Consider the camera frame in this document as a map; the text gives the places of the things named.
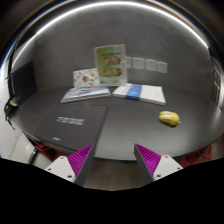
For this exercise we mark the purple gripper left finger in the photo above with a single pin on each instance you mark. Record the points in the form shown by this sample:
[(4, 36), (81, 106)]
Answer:
[(73, 168)]

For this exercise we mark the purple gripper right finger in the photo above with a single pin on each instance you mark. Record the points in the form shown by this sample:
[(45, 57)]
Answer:
[(154, 166)]

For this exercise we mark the black mouse pad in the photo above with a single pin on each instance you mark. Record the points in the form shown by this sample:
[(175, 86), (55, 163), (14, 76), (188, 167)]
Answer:
[(72, 127)]

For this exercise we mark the yellow computer mouse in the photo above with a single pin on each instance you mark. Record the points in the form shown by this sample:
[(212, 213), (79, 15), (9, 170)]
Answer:
[(170, 118)]

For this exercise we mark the red crate under table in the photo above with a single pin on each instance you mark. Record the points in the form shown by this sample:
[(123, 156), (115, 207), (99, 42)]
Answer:
[(200, 156), (49, 152)]

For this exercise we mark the white book with blue band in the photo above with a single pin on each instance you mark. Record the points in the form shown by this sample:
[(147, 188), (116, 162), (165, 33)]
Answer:
[(138, 92)]

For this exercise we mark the striped grey book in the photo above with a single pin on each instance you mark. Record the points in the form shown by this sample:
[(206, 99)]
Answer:
[(83, 93)]

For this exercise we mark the small colourful picture card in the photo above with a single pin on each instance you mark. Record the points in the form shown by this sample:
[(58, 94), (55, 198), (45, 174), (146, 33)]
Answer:
[(85, 77)]

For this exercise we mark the black monitor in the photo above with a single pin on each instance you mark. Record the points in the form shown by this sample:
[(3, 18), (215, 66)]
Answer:
[(23, 83)]

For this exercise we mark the green upright food brochure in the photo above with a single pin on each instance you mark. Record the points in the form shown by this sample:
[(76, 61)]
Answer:
[(110, 62)]

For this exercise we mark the white wall socket panel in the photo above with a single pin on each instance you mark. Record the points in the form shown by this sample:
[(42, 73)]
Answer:
[(151, 64), (162, 67), (128, 61), (138, 63)]

